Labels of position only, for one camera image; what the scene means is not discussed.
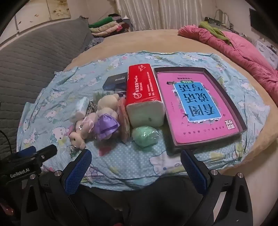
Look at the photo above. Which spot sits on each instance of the pink book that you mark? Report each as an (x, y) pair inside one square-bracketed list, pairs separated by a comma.
[(169, 87)]

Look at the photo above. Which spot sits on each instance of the white fluffy scrunchie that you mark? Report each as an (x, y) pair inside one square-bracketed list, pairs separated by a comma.
[(101, 96)]

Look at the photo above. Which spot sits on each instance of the black wall television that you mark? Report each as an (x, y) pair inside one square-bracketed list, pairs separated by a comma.
[(254, 17)]

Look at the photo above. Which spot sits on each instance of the red tissue pack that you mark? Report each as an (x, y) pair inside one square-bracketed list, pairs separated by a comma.
[(143, 87)]

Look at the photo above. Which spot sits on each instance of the light green small tissue pack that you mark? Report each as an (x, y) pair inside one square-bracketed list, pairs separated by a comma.
[(80, 108)]

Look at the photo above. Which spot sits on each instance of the white pleated curtain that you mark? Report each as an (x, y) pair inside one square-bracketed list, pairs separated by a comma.
[(162, 13)]

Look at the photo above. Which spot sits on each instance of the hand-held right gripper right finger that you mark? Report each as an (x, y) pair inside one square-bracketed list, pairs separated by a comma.
[(193, 171)]

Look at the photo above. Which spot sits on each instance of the grey quilted sofa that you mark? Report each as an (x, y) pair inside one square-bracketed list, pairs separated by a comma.
[(32, 65)]

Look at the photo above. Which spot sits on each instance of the dark small box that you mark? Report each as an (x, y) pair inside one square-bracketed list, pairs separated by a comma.
[(115, 81)]

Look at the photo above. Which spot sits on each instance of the pink plastic packet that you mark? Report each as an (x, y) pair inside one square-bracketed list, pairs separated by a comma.
[(123, 121)]

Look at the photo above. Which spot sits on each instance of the white drawer cabinet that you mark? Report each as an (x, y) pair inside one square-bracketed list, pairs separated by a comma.
[(267, 52)]

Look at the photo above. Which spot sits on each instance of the cluttered side table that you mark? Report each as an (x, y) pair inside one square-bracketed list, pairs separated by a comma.
[(215, 21)]

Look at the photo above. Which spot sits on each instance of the leopard print scrunchie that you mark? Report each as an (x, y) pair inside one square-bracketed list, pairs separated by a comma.
[(92, 107)]

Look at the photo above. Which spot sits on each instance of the dark floral cushion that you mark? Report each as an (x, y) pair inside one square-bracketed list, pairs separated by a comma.
[(95, 42)]

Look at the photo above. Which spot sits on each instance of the floral wall panel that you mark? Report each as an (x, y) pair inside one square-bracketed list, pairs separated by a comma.
[(54, 10)]

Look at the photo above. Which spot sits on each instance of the printed cartoon cat blanket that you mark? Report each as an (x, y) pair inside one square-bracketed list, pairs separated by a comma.
[(130, 160)]

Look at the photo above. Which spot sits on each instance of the stack of folded clothes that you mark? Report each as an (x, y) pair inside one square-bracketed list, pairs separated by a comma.
[(106, 25)]

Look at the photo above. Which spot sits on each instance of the dark cardboard box tray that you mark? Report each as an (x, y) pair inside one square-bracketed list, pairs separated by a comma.
[(230, 108)]

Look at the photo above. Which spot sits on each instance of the small plush pink dress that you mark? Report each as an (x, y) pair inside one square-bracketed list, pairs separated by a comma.
[(77, 139)]

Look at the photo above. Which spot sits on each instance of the plush bear purple dress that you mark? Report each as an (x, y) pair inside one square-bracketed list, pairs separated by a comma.
[(106, 126)]

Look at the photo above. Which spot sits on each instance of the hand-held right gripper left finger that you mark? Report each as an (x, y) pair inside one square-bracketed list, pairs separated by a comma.
[(78, 171)]

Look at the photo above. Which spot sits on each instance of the green soft ball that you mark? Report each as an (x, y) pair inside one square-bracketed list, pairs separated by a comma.
[(144, 135)]

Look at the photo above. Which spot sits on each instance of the pink quilt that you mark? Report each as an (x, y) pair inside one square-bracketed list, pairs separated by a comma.
[(239, 50)]

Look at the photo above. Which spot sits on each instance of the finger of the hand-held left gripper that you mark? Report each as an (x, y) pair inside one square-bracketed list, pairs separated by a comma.
[(46, 151), (26, 151)]

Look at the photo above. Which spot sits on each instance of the green cloth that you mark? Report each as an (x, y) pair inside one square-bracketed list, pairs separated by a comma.
[(215, 32)]

